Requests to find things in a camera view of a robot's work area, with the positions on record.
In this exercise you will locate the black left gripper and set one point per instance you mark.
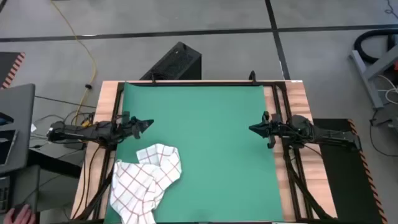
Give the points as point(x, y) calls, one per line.
point(132, 126)

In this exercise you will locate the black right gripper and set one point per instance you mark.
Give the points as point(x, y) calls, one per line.
point(273, 129)

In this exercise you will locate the white red-checked towel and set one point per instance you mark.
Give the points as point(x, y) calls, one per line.
point(140, 183)

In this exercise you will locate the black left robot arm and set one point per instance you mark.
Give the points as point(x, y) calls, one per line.
point(77, 132)

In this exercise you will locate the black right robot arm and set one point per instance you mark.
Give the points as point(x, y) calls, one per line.
point(329, 135)

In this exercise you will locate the green table mat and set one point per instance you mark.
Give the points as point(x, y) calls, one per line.
point(217, 140)

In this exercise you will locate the black table clamp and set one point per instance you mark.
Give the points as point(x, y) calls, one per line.
point(153, 78)
point(252, 77)

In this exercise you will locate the black computer tower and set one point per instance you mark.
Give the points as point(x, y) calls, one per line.
point(177, 62)

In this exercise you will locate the black power brick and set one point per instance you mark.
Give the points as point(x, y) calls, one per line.
point(74, 146)

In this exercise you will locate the black hazard-striped floor mat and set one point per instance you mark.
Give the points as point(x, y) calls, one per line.
point(342, 180)
point(7, 65)

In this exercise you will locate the white paper tag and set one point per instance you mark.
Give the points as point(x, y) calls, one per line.
point(33, 127)

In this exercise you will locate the grey metal stand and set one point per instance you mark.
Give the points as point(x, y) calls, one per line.
point(367, 81)

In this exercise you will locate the dark grey desk board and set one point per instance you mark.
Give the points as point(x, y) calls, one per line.
point(25, 186)

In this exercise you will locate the black device with blue screen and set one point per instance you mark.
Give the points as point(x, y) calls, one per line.
point(6, 119)

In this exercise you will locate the grey tablet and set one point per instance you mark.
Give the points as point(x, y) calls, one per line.
point(6, 146)

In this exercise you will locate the black computer mouse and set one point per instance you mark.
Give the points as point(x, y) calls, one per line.
point(20, 207)

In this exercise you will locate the person's hand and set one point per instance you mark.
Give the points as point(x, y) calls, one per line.
point(18, 218)

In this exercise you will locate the grey floor base plate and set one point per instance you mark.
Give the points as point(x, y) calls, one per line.
point(385, 116)

